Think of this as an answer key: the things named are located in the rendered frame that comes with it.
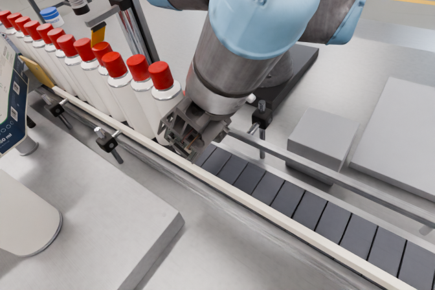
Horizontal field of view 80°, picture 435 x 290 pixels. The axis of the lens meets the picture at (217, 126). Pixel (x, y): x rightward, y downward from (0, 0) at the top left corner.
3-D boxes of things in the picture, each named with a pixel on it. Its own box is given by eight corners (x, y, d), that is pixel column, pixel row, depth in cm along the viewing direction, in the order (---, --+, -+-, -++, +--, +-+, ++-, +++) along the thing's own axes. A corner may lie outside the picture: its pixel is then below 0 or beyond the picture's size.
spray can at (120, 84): (134, 141, 58) (89, 65, 43) (144, 123, 62) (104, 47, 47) (155, 143, 57) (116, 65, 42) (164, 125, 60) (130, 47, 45)
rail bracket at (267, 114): (242, 173, 55) (236, 120, 43) (259, 149, 58) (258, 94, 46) (256, 180, 53) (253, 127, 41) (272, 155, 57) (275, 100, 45)
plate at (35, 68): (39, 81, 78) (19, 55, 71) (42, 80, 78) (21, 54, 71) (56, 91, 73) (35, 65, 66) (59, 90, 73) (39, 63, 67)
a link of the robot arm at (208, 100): (220, 28, 29) (276, 74, 29) (210, 54, 33) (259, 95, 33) (177, 63, 26) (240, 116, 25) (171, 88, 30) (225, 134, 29)
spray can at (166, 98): (169, 148, 56) (134, 69, 41) (188, 133, 58) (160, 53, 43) (186, 160, 53) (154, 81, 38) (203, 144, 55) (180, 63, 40)
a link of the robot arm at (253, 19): (342, -29, 20) (313, 34, 16) (274, 59, 30) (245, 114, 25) (256, -86, 20) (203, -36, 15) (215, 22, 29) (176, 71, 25)
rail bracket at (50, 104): (63, 129, 72) (35, 97, 63) (81, 115, 75) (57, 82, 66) (69, 134, 70) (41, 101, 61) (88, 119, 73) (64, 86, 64)
